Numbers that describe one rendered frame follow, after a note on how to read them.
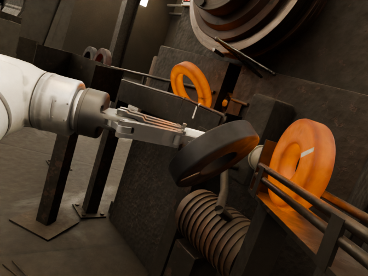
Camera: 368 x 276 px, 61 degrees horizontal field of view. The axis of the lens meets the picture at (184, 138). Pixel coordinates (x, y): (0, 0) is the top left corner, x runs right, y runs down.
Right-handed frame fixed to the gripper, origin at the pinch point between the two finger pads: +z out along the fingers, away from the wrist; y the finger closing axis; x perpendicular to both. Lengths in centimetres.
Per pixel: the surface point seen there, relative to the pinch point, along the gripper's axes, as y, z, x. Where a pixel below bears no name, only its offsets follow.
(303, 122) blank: -0.7, 15.2, 7.2
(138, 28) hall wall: -1146, -166, 127
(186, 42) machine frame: -88, -5, 23
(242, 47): -40.7, 9.6, 21.0
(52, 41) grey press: -304, -140, 7
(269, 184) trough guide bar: 0.7, 12.5, -4.1
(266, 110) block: -27.2, 17.4, 6.4
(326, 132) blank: 3.7, 17.1, 6.8
